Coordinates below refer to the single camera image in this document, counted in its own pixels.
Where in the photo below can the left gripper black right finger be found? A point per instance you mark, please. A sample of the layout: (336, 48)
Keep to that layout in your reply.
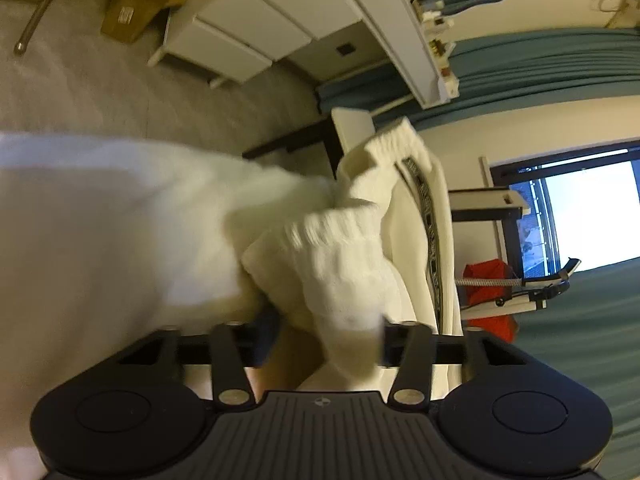
(411, 349)

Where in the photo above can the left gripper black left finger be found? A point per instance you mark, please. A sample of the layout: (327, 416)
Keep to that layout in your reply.
(233, 348)

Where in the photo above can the red cloth on stand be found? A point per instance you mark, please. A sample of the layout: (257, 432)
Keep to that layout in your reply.
(502, 326)

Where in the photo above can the teal curtain right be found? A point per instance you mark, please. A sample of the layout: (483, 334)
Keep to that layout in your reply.
(591, 334)

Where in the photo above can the teal curtain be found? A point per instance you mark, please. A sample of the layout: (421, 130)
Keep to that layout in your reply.
(526, 69)
(591, 334)

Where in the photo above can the dark framed window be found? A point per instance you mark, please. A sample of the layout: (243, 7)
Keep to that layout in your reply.
(582, 204)

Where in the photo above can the white stool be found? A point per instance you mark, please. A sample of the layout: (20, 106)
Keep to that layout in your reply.
(339, 132)

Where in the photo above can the teal curtain left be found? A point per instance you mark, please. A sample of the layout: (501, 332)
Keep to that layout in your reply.
(526, 69)

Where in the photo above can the white dressing table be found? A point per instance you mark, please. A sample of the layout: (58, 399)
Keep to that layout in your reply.
(238, 39)

